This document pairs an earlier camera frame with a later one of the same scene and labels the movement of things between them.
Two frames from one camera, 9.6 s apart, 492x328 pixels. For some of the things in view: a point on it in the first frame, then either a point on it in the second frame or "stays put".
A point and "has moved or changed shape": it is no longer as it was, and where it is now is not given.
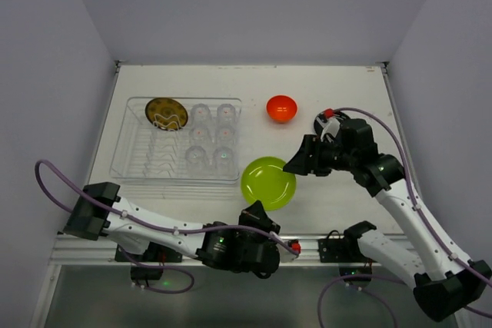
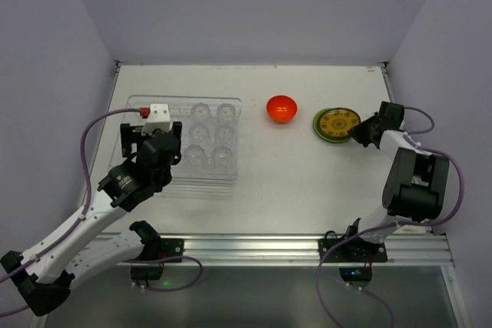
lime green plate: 264,180 has moved or changed shape
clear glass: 195,157 stays put
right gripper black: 313,155 to 369,133
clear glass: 225,134 stays put
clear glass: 201,115 stays put
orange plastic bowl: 281,108 stays put
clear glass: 226,113 stays put
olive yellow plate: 167,114 has moved or changed shape
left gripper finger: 256,216 to 130,135
